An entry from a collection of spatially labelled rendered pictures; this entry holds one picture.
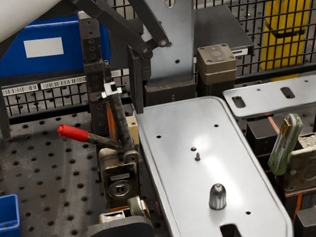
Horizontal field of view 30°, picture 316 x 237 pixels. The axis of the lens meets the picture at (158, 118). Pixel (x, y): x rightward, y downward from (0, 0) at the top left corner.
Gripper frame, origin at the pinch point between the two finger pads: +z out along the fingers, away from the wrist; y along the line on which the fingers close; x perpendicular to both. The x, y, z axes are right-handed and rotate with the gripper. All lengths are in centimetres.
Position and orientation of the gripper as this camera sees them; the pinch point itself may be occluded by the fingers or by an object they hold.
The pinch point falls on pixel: (71, 109)
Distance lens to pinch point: 60.8
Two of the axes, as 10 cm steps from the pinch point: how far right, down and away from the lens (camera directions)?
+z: 0.3, 7.7, 6.4
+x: -2.4, -6.1, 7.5
